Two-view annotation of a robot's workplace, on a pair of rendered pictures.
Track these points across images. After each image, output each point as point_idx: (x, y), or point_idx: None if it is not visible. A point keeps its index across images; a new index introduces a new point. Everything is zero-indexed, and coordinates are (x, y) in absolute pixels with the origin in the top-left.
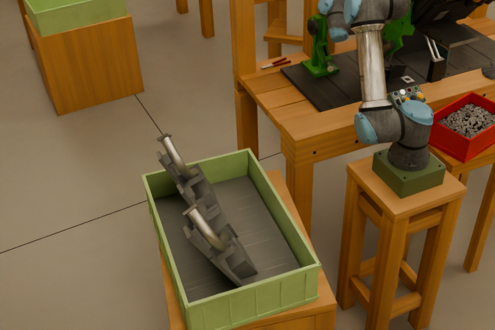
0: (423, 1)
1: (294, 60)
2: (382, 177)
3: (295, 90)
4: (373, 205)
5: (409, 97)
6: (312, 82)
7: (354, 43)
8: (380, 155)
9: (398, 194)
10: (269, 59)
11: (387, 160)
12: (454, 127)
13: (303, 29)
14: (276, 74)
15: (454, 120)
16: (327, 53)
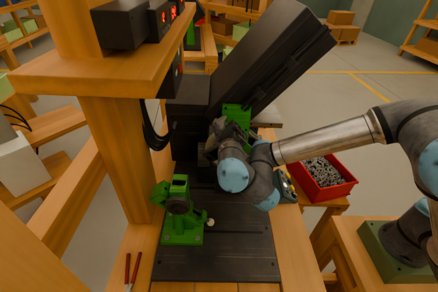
0: (265, 100)
1: (140, 246)
2: (406, 282)
3: (209, 286)
4: None
5: (289, 184)
6: (212, 255)
7: (156, 168)
8: (401, 270)
9: (433, 282)
10: (110, 278)
11: (410, 267)
12: (324, 178)
13: (124, 204)
14: (154, 291)
15: (310, 172)
16: (199, 212)
